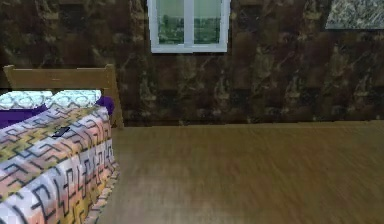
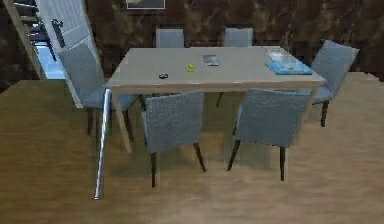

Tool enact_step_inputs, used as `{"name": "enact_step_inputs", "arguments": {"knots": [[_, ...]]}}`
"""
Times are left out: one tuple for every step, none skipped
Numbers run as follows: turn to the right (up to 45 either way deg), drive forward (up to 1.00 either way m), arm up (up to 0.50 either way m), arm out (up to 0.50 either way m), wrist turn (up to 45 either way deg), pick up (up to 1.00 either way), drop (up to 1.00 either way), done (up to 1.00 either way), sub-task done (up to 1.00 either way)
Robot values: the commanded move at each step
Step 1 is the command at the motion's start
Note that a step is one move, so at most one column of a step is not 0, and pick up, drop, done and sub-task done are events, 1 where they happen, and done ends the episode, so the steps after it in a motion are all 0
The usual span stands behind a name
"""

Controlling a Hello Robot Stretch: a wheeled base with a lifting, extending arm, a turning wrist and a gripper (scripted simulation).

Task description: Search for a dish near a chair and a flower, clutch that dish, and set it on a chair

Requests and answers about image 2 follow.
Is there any grey flat rectangular object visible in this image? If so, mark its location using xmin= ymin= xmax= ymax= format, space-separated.
xmin=202 ymin=54 xmax=221 ymax=67

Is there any white room door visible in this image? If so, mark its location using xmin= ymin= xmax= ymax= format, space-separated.
xmin=34 ymin=0 xmax=105 ymax=109

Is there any beige dining table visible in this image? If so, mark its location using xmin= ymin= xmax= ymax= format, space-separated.
xmin=93 ymin=45 xmax=327 ymax=201

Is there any grey upholstered chair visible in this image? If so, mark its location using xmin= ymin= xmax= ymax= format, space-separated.
xmin=58 ymin=43 xmax=146 ymax=143
xmin=155 ymin=28 xmax=185 ymax=49
xmin=141 ymin=91 xmax=207 ymax=189
xmin=296 ymin=39 xmax=361 ymax=128
xmin=222 ymin=27 xmax=254 ymax=48
xmin=226 ymin=88 xmax=314 ymax=182

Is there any black door handle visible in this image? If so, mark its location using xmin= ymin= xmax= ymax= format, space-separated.
xmin=50 ymin=18 xmax=67 ymax=49

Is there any framed wall picture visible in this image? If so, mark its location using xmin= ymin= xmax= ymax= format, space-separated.
xmin=126 ymin=0 xmax=166 ymax=10

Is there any blue book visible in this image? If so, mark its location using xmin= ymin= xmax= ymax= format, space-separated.
xmin=265 ymin=59 xmax=314 ymax=76

